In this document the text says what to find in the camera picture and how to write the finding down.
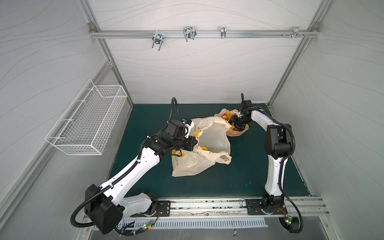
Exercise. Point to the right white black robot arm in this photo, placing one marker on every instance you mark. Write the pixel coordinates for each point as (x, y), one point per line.
(279, 145)

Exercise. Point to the metal hook clamp middle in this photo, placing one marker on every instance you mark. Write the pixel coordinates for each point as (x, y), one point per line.
(189, 33)

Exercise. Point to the cream banana-print plastic bag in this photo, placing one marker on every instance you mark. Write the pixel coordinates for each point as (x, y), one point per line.
(210, 133)

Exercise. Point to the metal hook clamp left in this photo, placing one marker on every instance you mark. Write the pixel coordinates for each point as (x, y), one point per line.
(157, 39)

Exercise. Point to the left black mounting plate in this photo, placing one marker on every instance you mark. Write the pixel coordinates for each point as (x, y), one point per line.
(163, 209)

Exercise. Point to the white slotted cable duct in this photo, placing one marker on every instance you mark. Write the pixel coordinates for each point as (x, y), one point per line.
(210, 223)

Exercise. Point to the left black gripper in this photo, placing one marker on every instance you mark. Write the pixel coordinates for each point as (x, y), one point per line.
(191, 141)

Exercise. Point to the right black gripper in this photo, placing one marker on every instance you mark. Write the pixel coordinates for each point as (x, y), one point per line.
(237, 120)

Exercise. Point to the white wire basket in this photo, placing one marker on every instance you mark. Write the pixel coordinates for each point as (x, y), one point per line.
(86, 125)

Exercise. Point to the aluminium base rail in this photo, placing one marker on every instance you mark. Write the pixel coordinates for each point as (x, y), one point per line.
(185, 208)

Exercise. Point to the metal bracket clamp right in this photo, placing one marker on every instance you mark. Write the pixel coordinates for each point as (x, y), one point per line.
(296, 33)

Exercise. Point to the aluminium top crossbar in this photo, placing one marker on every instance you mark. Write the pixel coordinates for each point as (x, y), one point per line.
(201, 34)

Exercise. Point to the metal hook clamp small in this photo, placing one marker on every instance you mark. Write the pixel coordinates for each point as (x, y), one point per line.
(223, 32)

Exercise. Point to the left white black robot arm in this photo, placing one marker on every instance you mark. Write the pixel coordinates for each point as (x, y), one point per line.
(107, 204)

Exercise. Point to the pink scalloped fruit bowl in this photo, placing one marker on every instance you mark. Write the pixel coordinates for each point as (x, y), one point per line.
(230, 132)

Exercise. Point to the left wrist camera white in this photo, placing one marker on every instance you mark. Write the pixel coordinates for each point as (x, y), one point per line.
(189, 125)

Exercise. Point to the black mounting plate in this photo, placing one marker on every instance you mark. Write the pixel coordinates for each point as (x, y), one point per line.
(163, 209)
(264, 207)

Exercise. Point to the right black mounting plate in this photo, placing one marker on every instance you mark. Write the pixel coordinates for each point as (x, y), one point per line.
(264, 207)

